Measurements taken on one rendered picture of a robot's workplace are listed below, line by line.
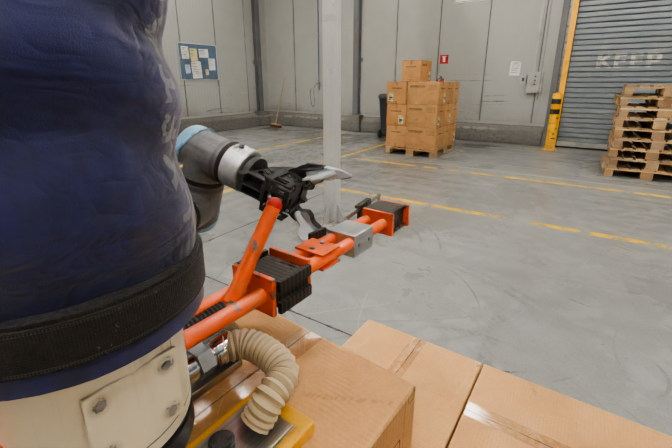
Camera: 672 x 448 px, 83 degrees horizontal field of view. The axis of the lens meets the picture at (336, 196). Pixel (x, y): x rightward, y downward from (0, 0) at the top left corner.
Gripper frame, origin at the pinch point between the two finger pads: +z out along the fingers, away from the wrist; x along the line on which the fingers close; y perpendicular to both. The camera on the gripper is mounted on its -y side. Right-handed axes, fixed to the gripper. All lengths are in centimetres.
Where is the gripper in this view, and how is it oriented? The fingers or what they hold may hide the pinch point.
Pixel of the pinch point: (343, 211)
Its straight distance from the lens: 72.0
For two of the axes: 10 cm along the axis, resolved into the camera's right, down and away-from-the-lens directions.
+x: 2.6, -8.6, -4.4
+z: 8.7, 4.1, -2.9
